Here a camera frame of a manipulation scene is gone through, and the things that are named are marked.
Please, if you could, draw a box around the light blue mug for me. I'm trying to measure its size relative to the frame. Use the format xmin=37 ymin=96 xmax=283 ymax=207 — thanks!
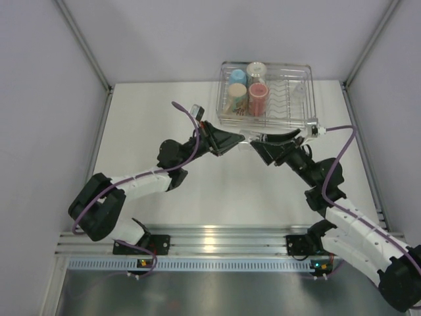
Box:
xmin=228 ymin=69 xmax=247 ymax=86

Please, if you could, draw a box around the pink ghost pattern mug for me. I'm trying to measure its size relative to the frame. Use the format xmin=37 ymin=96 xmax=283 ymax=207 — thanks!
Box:
xmin=248 ymin=83 xmax=269 ymax=117

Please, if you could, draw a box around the perforated cable duct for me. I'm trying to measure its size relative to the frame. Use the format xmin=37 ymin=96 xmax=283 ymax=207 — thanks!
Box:
xmin=68 ymin=257 xmax=318 ymax=273

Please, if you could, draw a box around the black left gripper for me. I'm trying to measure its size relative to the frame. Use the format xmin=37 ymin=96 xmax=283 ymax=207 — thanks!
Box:
xmin=178 ymin=120 xmax=245 ymax=168

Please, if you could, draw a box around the clear plastic cup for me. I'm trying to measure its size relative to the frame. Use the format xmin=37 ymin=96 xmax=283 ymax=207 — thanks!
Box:
xmin=237 ymin=130 xmax=267 ymax=151
xmin=290 ymin=82 xmax=307 ymax=104

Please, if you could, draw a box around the metal wire dish rack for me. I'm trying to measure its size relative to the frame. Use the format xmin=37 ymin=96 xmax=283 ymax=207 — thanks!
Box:
xmin=216 ymin=61 xmax=319 ymax=131

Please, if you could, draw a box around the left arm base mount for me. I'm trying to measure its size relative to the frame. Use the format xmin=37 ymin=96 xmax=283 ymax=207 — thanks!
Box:
xmin=112 ymin=234 xmax=170 ymax=255

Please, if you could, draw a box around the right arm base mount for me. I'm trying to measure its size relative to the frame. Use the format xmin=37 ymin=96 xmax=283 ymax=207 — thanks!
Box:
xmin=285 ymin=234 xmax=322 ymax=260

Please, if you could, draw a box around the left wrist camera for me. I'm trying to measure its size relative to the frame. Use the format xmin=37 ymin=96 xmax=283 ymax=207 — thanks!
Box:
xmin=189 ymin=104 xmax=205 ymax=122

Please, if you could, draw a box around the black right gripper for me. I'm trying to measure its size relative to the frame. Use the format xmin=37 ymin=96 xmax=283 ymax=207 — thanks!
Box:
xmin=251 ymin=129 xmax=319 ymax=188

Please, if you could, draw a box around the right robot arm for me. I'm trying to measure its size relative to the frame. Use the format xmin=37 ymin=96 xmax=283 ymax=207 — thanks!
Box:
xmin=249 ymin=125 xmax=420 ymax=313

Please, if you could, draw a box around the aluminium mounting rail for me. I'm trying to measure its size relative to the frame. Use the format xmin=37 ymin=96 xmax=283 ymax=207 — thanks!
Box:
xmin=55 ymin=224 xmax=308 ymax=257

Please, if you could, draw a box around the beige coral pattern mug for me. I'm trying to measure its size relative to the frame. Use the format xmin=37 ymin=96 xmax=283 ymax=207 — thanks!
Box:
xmin=223 ymin=83 xmax=247 ymax=116

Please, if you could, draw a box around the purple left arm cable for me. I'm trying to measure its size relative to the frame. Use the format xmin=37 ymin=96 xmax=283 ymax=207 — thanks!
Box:
xmin=71 ymin=101 xmax=201 ymax=280

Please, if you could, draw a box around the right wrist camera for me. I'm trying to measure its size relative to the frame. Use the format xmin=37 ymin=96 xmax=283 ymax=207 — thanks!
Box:
xmin=305 ymin=118 xmax=327 ymax=140

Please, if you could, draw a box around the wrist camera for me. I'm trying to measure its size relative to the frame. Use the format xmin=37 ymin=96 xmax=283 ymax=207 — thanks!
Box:
xmin=189 ymin=104 xmax=205 ymax=122
xmin=305 ymin=118 xmax=327 ymax=140

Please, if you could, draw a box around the white floral mug orange inside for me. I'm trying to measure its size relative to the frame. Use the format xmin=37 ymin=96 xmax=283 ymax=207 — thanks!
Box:
xmin=246 ymin=62 xmax=267 ymax=86

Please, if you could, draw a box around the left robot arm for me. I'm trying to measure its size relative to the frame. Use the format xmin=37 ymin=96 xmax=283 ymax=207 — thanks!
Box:
xmin=68 ymin=121 xmax=226 ymax=254

